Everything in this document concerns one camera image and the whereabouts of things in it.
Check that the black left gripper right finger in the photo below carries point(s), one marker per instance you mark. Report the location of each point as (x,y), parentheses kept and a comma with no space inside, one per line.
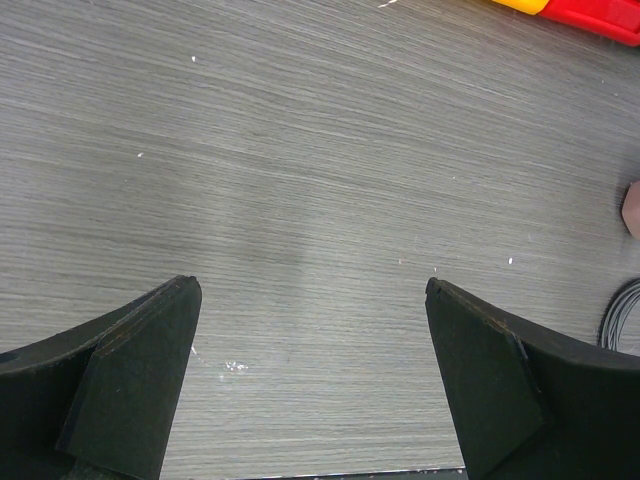
(528,402)

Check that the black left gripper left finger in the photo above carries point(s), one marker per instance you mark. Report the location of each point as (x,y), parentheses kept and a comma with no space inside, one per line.
(99,399)

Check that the pink white mug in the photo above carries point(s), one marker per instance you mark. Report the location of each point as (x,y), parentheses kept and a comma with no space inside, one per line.
(630,210)

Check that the yellow plastic bin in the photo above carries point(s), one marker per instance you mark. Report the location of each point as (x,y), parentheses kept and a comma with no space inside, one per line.
(530,7)

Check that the red plastic bin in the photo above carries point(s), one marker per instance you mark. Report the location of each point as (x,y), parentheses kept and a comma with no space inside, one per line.
(614,19)

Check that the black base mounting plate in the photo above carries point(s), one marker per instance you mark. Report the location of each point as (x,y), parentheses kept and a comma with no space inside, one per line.
(456,473)

